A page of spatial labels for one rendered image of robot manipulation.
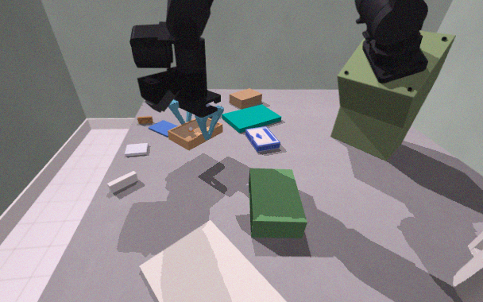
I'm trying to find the white and blue cardboard box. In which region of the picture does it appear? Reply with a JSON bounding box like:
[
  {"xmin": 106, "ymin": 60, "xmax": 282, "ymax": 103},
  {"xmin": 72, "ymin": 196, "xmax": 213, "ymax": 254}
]
[{"xmin": 245, "ymin": 126, "xmax": 280, "ymax": 152}]

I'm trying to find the blue flat square pad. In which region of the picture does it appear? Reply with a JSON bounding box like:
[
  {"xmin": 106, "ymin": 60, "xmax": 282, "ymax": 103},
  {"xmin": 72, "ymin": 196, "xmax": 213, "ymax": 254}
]
[{"xmin": 149, "ymin": 120, "xmax": 177, "ymax": 137}]

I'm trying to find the tan rectangular block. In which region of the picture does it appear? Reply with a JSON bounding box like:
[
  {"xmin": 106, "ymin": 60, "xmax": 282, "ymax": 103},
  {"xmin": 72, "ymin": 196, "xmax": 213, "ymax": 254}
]
[{"xmin": 230, "ymin": 88, "xmax": 262, "ymax": 110}]

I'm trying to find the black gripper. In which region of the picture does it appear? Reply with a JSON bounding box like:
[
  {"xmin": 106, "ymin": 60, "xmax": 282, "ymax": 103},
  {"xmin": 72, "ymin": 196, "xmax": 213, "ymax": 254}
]
[{"xmin": 168, "ymin": 67, "xmax": 224, "ymax": 140}]

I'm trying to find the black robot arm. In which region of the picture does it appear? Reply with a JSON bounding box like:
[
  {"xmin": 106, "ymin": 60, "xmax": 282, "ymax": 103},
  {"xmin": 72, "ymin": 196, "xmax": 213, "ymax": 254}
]
[{"xmin": 129, "ymin": 0, "xmax": 428, "ymax": 112}]

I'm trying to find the teal flat rectangular slab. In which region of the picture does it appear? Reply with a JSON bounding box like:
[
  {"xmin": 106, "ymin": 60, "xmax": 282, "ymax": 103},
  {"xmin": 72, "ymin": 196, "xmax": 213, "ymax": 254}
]
[{"xmin": 222, "ymin": 104, "xmax": 281, "ymax": 133}]

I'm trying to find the white flat rectangular box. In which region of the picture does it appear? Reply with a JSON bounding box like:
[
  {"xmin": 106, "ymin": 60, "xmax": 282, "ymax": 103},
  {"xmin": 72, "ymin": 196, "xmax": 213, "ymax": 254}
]
[{"xmin": 125, "ymin": 143, "xmax": 148, "ymax": 157}]

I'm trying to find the wooden ball maze tray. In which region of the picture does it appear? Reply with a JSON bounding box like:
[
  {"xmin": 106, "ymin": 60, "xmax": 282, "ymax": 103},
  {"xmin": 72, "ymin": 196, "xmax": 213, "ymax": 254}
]
[{"xmin": 168, "ymin": 118, "xmax": 222, "ymax": 150}]

